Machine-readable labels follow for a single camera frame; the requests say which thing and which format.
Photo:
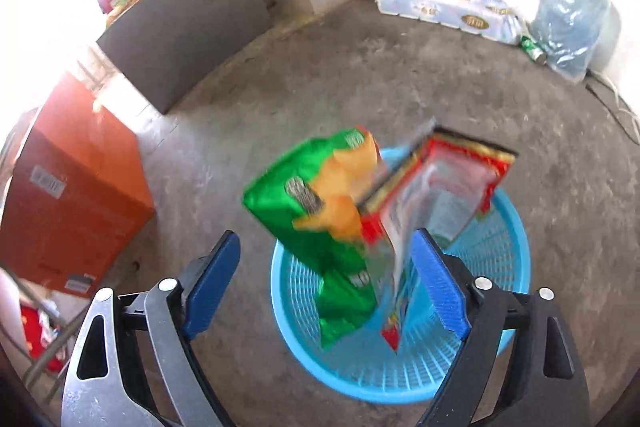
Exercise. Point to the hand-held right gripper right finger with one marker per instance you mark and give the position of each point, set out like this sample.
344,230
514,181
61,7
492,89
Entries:
440,287

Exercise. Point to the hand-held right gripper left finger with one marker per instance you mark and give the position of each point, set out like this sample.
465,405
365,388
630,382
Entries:
212,287

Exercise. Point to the red clear snack packet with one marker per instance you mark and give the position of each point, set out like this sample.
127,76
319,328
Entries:
450,192

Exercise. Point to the green snack packet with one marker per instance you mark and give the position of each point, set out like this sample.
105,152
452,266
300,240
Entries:
285,187

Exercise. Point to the blue plastic mesh basket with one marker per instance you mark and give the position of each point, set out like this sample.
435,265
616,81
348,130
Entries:
350,372

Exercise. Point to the orange cardboard box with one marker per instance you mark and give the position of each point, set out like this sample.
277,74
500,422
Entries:
75,207

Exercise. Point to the green drink can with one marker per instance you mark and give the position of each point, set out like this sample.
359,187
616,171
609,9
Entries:
532,49

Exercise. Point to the dark grey cabinet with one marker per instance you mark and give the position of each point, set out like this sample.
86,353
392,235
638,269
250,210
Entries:
190,32

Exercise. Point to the toilet paper pack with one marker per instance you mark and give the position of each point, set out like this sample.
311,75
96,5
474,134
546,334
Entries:
435,7

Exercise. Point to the large clear water jug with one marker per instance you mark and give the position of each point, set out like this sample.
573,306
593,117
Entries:
565,22

